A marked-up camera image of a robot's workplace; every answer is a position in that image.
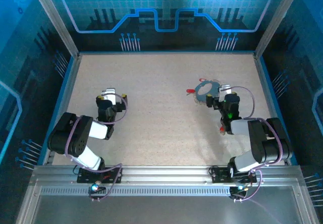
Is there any metal keyring plate with rings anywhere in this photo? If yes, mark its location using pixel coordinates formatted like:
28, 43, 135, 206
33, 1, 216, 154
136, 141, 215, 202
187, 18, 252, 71
193, 79, 223, 106

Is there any grey metal shelf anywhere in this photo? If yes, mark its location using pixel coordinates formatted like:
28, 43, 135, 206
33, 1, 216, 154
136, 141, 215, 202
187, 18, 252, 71
22, 196, 311, 224

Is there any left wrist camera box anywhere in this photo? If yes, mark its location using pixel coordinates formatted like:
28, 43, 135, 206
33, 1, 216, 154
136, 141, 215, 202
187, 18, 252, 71
101, 87, 118, 106

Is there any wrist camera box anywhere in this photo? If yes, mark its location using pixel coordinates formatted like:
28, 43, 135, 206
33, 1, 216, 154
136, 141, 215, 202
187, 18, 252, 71
218, 83, 232, 95
101, 87, 118, 106

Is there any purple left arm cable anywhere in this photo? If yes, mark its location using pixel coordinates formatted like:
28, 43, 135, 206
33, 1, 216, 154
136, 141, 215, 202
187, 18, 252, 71
64, 94, 128, 202

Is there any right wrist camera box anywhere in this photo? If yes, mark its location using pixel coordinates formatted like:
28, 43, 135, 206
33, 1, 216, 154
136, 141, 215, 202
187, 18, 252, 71
218, 83, 232, 95

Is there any aluminium table side rail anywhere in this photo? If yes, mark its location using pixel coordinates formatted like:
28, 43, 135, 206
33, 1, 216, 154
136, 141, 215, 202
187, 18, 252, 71
253, 53, 295, 166
42, 53, 82, 166

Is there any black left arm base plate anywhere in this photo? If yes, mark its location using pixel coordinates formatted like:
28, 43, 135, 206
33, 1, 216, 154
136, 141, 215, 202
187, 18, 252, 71
76, 166, 124, 184

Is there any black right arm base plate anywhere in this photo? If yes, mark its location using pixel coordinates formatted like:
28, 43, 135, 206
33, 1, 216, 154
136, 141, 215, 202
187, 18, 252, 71
210, 166, 258, 184

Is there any black controller bracket with light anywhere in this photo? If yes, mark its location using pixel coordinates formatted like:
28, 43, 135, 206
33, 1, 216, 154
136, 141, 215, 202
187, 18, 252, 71
229, 184, 250, 196
88, 183, 107, 195

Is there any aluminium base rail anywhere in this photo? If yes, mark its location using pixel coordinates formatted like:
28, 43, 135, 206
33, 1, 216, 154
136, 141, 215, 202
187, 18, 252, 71
32, 165, 302, 186

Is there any aluminium frame post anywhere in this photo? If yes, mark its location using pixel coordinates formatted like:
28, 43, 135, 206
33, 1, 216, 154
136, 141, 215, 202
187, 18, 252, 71
27, 0, 81, 58
254, 0, 305, 58

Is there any slotted grey cable duct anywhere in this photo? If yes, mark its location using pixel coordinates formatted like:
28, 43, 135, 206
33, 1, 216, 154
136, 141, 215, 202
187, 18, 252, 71
40, 185, 295, 197

